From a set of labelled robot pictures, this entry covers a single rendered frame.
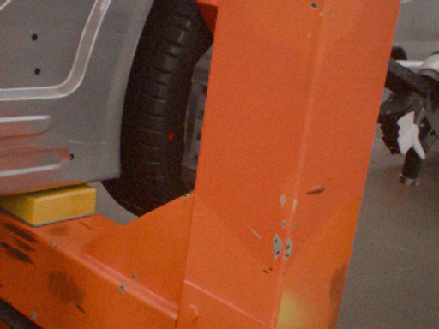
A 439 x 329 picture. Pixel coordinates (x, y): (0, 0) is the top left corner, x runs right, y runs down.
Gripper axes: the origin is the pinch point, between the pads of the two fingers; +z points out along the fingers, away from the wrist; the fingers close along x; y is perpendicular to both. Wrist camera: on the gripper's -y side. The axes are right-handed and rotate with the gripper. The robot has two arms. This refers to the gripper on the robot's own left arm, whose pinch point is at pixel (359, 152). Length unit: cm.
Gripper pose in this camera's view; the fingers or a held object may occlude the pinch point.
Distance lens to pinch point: 109.5
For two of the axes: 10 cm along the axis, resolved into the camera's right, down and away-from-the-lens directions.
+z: -6.3, 6.2, -4.6
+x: -5.8, 0.3, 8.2
